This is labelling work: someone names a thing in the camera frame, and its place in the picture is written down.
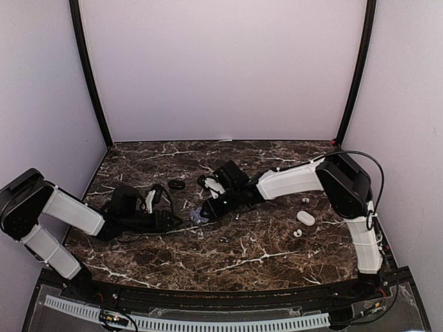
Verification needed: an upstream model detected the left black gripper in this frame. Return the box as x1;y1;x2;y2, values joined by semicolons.
120;210;183;234

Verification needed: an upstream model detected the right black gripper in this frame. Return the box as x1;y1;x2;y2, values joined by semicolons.
200;187;242;221

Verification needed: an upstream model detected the purple charging case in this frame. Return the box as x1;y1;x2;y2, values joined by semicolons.
189;207;209;226

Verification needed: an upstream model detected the black earbud charging case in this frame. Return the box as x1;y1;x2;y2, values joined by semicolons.
168;179;186;190

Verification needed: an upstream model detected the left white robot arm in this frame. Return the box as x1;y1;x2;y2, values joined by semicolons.
1;168;183;302

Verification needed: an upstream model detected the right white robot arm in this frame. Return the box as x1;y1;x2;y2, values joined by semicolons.
199;150;382;300

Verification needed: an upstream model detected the white charging case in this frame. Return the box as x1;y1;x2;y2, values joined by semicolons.
296;210;316;226

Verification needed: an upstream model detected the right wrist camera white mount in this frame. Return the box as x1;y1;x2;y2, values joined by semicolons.
197;176;226;199

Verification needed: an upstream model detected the white slotted cable duct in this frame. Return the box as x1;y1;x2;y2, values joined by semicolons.
44;295;330;331

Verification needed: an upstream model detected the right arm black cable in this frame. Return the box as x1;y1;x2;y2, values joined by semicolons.
325;150;386;231

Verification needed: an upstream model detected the left black frame post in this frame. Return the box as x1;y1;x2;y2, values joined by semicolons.
69;0;114;149

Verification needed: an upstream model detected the black frame post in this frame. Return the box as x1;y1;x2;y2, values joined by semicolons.
69;0;114;149
333;0;377;147

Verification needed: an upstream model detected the right black frame post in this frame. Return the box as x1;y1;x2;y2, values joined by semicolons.
333;0;377;147

